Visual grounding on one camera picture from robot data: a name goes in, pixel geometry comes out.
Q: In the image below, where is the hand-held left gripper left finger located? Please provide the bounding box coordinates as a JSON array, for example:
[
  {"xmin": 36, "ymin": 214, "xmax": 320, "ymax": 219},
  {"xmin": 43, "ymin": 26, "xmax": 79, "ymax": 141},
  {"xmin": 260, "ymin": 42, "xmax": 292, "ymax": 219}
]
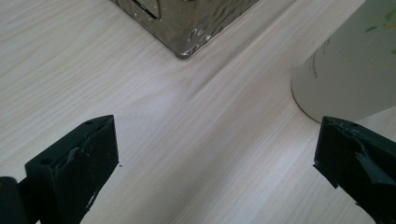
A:
[{"xmin": 18, "ymin": 114, "xmax": 120, "ymax": 224}]

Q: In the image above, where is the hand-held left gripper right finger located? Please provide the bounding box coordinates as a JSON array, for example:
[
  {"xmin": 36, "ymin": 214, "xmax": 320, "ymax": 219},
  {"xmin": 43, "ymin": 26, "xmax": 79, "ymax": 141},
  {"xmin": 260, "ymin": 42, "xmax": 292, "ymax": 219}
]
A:
[{"xmin": 313, "ymin": 116, "xmax": 396, "ymax": 224}]

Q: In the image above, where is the pale green cylindrical bottle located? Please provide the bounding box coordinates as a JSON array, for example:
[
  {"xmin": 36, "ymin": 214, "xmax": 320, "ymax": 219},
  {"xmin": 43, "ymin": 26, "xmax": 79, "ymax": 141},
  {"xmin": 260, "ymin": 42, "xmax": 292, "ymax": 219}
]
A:
[{"xmin": 290, "ymin": 0, "xmax": 396, "ymax": 124}]

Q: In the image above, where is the shiny silver metal box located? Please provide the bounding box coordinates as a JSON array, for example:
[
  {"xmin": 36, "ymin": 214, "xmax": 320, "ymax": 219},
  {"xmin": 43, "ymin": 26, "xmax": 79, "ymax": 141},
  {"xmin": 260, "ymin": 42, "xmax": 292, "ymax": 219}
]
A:
[{"xmin": 110, "ymin": 0, "xmax": 260, "ymax": 60}]

